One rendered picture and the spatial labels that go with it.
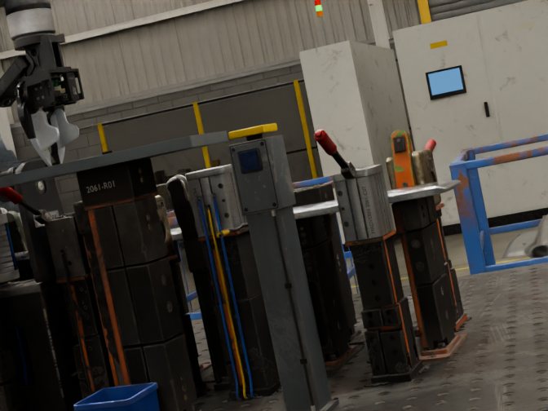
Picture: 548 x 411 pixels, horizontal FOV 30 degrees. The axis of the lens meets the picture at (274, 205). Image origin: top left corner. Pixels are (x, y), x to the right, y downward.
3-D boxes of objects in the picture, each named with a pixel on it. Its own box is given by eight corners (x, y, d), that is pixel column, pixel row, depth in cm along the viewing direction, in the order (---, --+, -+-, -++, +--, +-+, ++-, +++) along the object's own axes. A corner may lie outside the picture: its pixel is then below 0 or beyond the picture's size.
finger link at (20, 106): (28, 138, 168) (19, 85, 168) (21, 139, 169) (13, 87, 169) (49, 137, 172) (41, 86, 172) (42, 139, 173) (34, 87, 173)
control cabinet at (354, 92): (382, 224, 1223) (342, 21, 1210) (426, 216, 1207) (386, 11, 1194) (336, 255, 994) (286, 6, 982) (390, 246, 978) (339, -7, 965)
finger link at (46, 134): (57, 162, 167) (49, 106, 167) (33, 168, 170) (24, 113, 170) (71, 161, 169) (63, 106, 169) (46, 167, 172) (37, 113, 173)
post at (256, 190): (340, 402, 165) (285, 134, 162) (324, 417, 158) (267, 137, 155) (297, 406, 167) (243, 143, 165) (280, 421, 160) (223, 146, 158)
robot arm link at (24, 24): (-4, 18, 169) (33, 18, 176) (2, 46, 170) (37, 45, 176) (28, 7, 165) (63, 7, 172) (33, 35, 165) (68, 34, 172)
